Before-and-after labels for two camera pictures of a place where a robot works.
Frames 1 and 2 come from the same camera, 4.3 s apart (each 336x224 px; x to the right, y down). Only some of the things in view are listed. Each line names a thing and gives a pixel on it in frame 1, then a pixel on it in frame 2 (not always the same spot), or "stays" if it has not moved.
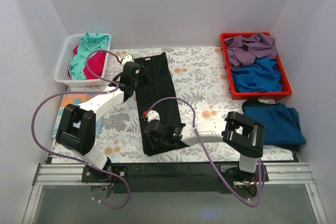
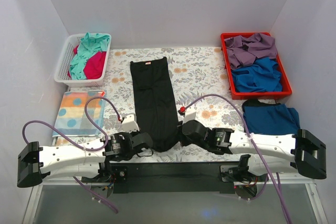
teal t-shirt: (88, 43) stays
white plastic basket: (67, 47) stays
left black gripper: (142, 71) to (146, 141)
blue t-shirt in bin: (263, 76) stays
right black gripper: (151, 138) to (184, 138)
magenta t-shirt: (96, 64) stays
